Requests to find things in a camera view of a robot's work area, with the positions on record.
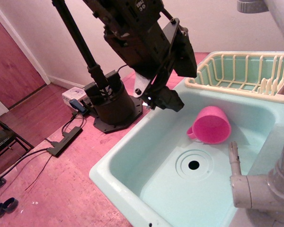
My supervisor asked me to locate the mint green toy sink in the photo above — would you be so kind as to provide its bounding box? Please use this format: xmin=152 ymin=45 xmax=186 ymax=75
xmin=89 ymin=80 xmax=284 ymax=227

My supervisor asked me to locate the grey toy faucet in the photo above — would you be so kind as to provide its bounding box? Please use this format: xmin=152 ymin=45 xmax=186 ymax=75
xmin=229 ymin=0 xmax=284 ymax=227

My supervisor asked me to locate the wooden door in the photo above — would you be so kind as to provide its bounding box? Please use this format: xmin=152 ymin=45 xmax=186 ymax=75
xmin=0 ymin=23 xmax=46 ymax=109

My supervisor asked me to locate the black usb hub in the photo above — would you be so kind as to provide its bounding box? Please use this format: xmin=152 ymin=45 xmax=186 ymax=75
xmin=46 ymin=126 xmax=83 ymax=158

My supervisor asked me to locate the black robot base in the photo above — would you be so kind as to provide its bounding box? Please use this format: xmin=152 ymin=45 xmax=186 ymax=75
xmin=83 ymin=70 xmax=143 ymax=134

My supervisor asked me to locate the cream yellow dish rack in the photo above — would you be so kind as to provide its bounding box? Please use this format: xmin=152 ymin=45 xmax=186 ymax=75
xmin=185 ymin=51 xmax=284 ymax=104

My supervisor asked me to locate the thick black cable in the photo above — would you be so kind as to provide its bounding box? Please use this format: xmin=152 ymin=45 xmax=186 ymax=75
xmin=0 ymin=148 xmax=49 ymax=184

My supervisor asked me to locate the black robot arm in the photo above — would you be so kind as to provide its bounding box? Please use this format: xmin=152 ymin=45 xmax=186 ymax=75
xmin=85 ymin=0 xmax=197 ymax=112

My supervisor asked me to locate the black metal chair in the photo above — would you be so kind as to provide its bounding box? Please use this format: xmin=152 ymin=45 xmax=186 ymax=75
xmin=0 ymin=120 xmax=34 ymax=188

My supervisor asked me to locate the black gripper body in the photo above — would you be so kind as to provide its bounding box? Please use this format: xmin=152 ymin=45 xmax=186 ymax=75
xmin=103 ymin=17 xmax=189 ymax=110

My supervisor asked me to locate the white cardboard box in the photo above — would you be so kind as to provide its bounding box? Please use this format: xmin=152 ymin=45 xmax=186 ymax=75
xmin=62 ymin=87 xmax=87 ymax=109

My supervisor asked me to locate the blue black adapter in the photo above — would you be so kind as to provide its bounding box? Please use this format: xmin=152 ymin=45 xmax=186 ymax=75
xmin=69 ymin=99 xmax=88 ymax=115

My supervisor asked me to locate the thin black wire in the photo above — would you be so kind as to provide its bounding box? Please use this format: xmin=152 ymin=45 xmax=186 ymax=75
xmin=25 ymin=156 xmax=53 ymax=191

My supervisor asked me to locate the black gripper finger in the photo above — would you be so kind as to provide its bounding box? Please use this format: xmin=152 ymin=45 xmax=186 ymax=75
xmin=154 ymin=86 xmax=185 ymax=112
xmin=173 ymin=35 xmax=197 ymax=78

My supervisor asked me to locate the pink plastic cup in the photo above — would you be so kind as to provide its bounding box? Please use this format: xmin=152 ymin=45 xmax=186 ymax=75
xmin=186 ymin=106 xmax=232 ymax=144

